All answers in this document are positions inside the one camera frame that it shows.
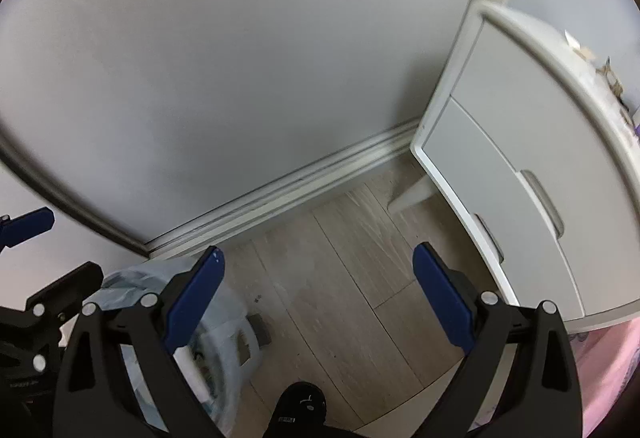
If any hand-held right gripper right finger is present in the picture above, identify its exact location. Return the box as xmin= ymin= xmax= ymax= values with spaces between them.
xmin=412 ymin=242 xmax=584 ymax=438

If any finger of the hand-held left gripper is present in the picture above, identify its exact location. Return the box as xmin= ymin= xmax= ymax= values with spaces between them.
xmin=0 ymin=207 xmax=56 ymax=250
xmin=25 ymin=261 xmax=104 ymax=321

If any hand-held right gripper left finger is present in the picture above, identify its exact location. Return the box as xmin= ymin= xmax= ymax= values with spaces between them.
xmin=52 ymin=245 xmax=226 ymax=438

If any round plastic trash bin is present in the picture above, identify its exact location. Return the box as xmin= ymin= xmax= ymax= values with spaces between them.
xmin=100 ymin=263 xmax=274 ymax=438

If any person's black sock foot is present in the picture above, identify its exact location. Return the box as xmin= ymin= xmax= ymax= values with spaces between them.
xmin=265 ymin=380 xmax=329 ymax=435

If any pink blanket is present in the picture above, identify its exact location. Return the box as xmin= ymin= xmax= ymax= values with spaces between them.
xmin=470 ymin=318 xmax=640 ymax=438

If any white nightstand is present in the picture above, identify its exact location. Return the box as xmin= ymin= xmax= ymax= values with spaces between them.
xmin=389 ymin=0 xmax=640 ymax=335

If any nightstand drawer with handle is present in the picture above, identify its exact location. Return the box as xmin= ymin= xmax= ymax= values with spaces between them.
xmin=421 ymin=97 xmax=586 ymax=319
xmin=452 ymin=21 xmax=626 ymax=319

